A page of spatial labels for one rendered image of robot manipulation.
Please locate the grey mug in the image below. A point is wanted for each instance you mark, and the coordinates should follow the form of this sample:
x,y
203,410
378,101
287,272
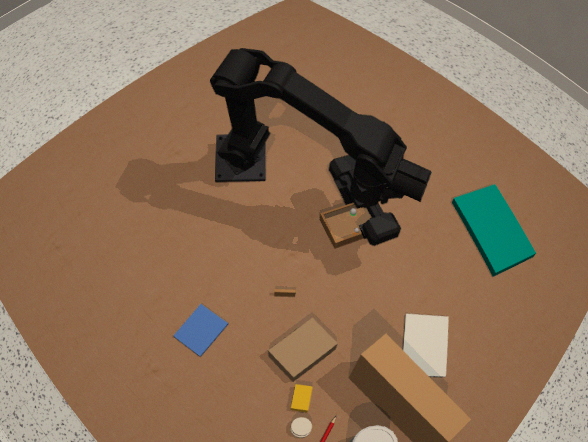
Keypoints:
x,y
375,434

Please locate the red pencil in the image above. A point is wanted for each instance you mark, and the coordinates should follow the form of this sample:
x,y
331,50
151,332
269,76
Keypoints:
x,y
328,430

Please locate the brown rectangular block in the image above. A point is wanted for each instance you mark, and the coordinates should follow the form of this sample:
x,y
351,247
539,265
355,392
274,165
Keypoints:
x,y
406,394

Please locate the teal flat rectangular block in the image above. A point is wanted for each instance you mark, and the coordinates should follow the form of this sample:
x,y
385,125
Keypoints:
x,y
494,229

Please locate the tan flat rectangular box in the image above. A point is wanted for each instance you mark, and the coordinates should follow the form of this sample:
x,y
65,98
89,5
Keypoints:
x,y
302,349

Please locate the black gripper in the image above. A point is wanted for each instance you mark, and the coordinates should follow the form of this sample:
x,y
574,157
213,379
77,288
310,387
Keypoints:
x,y
382,226

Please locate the blue flat rectangular pad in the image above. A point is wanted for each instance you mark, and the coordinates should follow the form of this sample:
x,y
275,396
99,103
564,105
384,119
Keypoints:
x,y
200,330

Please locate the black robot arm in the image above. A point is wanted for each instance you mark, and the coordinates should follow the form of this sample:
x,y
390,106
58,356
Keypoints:
x,y
365,138

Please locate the wooden ball tray with clear cover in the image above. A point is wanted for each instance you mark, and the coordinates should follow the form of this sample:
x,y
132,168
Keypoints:
x,y
342,224

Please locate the yellow rectangular block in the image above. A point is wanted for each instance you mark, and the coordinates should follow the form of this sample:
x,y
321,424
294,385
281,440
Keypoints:
x,y
301,398

